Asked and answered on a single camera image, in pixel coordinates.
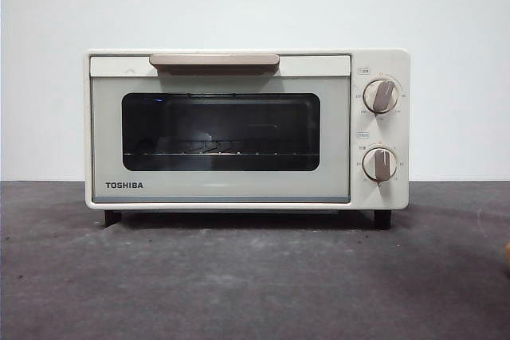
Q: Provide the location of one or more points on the cream oven knob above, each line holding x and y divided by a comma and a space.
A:
382, 96
379, 162

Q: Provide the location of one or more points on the cream Toshiba toaster oven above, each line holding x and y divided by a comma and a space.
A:
380, 61

